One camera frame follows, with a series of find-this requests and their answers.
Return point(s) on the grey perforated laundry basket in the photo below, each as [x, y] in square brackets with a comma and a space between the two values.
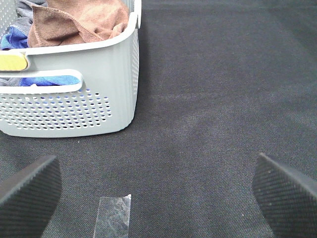
[102, 102]

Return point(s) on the brown microfibre towel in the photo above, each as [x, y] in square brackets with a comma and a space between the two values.
[67, 22]

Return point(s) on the clear tape strip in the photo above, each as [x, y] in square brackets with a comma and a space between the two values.
[113, 217]

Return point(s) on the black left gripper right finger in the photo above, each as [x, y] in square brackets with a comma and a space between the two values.
[286, 197]

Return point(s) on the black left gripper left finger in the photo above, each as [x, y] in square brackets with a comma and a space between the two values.
[29, 198]

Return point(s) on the black table cloth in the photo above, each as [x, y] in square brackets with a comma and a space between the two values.
[220, 82]

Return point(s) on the grey towel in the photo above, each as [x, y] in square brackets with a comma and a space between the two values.
[25, 14]

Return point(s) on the blue towel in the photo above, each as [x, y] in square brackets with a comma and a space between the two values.
[16, 39]

